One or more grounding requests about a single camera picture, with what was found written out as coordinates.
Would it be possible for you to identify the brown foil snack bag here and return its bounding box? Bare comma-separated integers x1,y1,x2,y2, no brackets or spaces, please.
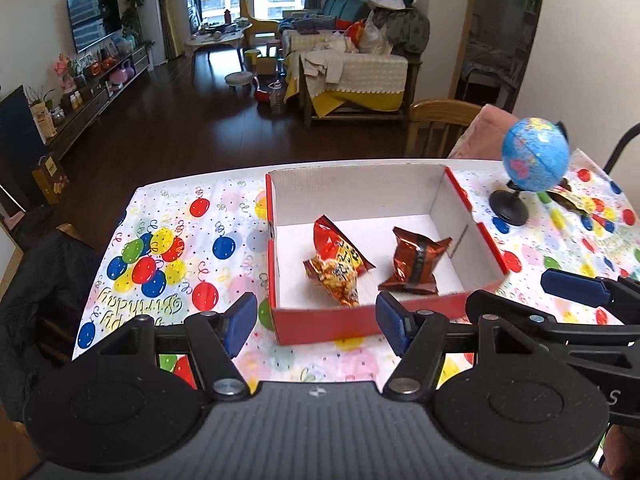
378,226,452,296

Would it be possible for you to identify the red yellow snack bag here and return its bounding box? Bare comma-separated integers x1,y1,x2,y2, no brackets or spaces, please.
303,216,375,307

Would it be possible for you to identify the person's hand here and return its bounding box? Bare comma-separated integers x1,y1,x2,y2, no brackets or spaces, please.
600,425,640,480

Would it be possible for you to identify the wrapper near globe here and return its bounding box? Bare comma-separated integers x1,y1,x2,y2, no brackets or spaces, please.
547,178,592,217

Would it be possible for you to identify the red cardboard box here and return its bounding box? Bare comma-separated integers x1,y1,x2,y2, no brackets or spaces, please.
266,160,509,346

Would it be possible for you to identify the silver desk lamp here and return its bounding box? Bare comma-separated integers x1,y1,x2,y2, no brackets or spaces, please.
603,124,640,174

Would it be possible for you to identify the blue desk globe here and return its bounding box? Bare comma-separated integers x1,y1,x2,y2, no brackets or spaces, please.
489,117,570,226

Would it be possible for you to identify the pink cloth on chair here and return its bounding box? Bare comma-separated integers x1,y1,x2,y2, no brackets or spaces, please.
448,104,518,160

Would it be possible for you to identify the black jacket on chair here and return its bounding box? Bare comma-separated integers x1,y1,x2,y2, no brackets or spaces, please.
1,229,101,422

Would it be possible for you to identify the wooden chair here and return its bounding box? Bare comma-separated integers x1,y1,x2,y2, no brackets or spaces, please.
404,99,482,158

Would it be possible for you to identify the small round stool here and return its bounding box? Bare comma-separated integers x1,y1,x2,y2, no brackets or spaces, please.
224,70,254,96

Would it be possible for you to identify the tv cabinet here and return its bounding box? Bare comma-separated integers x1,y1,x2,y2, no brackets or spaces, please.
44,46,152,159

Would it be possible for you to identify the sofa with cream cover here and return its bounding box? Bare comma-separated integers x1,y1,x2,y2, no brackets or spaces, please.
279,0,431,127

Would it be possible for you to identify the round coffee table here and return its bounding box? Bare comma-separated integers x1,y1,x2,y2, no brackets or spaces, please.
184,24,252,68

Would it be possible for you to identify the wall television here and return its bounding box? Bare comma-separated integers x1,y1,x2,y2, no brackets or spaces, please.
66,0,122,53

